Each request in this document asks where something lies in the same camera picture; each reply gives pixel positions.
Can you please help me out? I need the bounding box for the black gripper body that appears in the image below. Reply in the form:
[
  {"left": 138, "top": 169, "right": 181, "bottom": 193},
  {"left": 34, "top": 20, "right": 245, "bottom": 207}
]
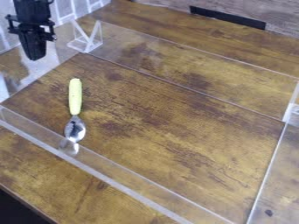
[{"left": 5, "top": 0, "right": 57, "bottom": 41}]

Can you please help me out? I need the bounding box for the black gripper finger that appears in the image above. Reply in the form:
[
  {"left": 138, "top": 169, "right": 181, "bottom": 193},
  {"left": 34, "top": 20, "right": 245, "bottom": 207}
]
[
  {"left": 19, "top": 32, "right": 35, "bottom": 60},
  {"left": 34, "top": 32, "right": 47, "bottom": 60}
]

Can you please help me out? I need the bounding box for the green handled metal spoon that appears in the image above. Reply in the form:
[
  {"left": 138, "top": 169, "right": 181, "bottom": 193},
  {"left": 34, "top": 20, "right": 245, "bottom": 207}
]
[{"left": 65, "top": 78, "right": 87, "bottom": 144}]

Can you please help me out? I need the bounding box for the clear acrylic front barrier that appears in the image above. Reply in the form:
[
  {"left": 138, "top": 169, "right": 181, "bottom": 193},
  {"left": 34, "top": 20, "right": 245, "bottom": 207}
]
[{"left": 0, "top": 106, "right": 234, "bottom": 224}]

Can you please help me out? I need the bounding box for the clear acrylic barrier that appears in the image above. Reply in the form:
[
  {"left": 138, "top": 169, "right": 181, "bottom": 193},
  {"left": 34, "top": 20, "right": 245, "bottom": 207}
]
[
  {"left": 248, "top": 82, "right": 299, "bottom": 224},
  {"left": 0, "top": 106, "right": 234, "bottom": 224}
]

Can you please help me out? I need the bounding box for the clear acrylic right barrier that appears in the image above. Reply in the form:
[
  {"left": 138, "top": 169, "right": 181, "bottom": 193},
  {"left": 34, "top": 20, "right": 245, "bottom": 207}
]
[{"left": 248, "top": 82, "right": 299, "bottom": 224}]

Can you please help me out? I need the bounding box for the clear acrylic triangular bracket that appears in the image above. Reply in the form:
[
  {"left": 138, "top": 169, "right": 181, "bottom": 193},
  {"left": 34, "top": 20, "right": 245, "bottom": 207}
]
[{"left": 67, "top": 20, "right": 103, "bottom": 53}]

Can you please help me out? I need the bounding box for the black strip on back wall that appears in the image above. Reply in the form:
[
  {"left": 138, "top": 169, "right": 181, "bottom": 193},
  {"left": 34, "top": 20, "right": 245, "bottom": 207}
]
[{"left": 190, "top": 5, "right": 268, "bottom": 30}]

